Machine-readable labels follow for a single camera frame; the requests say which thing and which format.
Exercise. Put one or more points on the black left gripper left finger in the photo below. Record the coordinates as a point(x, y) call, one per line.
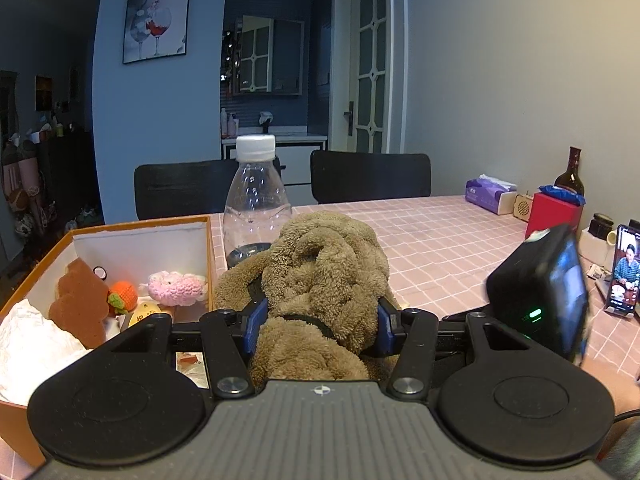
point(229, 341)

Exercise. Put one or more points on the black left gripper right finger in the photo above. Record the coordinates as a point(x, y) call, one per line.
point(411, 335)

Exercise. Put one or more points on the brown plush teddy bear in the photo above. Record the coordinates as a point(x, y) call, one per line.
point(323, 278)

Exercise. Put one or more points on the white fabric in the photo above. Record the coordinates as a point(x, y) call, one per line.
point(32, 350)

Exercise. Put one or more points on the white box under jar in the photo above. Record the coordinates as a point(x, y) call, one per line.
point(596, 251)

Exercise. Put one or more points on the red box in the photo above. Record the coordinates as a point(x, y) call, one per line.
point(548, 212)

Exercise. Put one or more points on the pink crochet toy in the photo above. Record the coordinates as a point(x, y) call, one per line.
point(175, 289)

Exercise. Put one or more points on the pink checkered tablecloth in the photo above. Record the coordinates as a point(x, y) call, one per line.
point(441, 249)

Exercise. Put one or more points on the small wooden speaker box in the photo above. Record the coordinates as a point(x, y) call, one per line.
point(522, 207)

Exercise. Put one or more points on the smartphone on stand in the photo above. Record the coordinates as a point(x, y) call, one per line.
point(623, 292)

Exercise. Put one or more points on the small white cup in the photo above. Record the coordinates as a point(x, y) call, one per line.
point(612, 238)

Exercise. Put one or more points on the dark glass jar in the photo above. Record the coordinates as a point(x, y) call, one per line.
point(600, 225)

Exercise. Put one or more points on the blue packet on red box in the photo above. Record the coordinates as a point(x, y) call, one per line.
point(565, 195)

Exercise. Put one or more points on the purple tissue pack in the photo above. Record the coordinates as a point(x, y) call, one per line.
point(492, 194)

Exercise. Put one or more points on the dark glass wine bottle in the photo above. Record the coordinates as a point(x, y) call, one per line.
point(570, 179)

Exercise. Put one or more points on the orange crochet toy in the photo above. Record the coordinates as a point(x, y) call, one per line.
point(122, 298)

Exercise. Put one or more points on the orange storage box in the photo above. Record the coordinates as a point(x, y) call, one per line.
point(121, 252)

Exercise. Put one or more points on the clear plastic water bottle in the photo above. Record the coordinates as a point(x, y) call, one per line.
point(257, 205)

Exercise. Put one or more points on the brown plush cookie toy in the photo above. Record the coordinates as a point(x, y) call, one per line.
point(81, 306)

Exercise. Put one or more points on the left black chair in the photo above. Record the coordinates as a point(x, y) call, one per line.
point(183, 188)

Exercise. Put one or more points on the black chair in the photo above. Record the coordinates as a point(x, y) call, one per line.
point(183, 188)
point(342, 177)

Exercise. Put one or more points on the right black chair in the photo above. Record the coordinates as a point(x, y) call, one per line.
point(342, 177)

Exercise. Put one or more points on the white drawer cabinet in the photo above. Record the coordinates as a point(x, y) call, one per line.
point(293, 152)

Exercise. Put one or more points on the white glass panel door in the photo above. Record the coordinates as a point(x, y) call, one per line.
point(369, 48)

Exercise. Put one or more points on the wall mirror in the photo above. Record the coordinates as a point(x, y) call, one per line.
point(269, 56)

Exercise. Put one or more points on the wine glass wall painting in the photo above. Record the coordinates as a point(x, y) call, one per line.
point(154, 29)

